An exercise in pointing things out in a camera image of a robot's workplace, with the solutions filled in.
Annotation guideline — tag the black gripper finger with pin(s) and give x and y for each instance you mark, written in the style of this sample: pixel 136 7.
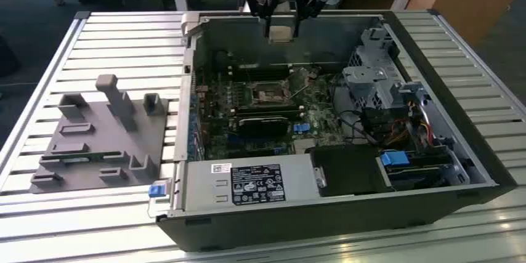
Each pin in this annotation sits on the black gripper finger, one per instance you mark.
pixel 298 26
pixel 267 29

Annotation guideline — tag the silver green CPU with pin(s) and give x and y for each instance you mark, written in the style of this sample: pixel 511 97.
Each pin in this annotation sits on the silver green CPU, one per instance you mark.
pixel 282 33

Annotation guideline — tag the RAM slot with white latches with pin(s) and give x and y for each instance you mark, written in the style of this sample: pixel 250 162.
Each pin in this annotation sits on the RAM slot with white latches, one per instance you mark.
pixel 263 74
pixel 267 110
pixel 263 66

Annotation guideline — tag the CPU socket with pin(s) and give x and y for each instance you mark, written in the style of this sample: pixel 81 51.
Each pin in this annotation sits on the CPU socket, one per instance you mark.
pixel 268 93

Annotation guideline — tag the silver metal drive cage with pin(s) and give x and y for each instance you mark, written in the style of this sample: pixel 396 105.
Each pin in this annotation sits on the silver metal drive cage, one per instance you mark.
pixel 370 84

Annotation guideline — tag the green motherboard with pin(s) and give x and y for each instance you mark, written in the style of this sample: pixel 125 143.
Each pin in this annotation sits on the green motherboard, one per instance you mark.
pixel 324 115

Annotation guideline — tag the blue plastic connector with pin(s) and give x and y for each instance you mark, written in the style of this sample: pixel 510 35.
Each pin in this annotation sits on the blue plastic connector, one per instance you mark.
pixel 300 127

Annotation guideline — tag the silver chipset heat sink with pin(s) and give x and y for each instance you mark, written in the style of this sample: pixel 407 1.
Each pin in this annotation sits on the silver chipset heat sink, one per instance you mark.
pixel 306 145

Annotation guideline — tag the black plastic shroud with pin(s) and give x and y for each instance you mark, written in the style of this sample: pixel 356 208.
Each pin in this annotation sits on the black plastic shroud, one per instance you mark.
pixel 348 170

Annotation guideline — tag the blue disk carrier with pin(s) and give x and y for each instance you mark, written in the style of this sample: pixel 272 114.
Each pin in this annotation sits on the blue disk carrier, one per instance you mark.
pixel 394 159

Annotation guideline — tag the silver power supply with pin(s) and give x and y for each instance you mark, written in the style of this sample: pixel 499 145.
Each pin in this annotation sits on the silver power supply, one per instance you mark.
pixel 196 183

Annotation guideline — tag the grey parts rack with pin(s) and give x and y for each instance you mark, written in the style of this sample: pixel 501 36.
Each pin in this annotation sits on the grey parts rack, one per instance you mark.
pixel 103 139

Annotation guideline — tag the blue plastic case latch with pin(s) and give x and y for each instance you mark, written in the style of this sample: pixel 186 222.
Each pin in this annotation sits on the blue plastic case latch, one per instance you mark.
pixel 157 190

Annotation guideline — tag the black PC case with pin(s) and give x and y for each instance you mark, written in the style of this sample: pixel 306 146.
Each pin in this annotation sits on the black PC case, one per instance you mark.
pixel 287 229

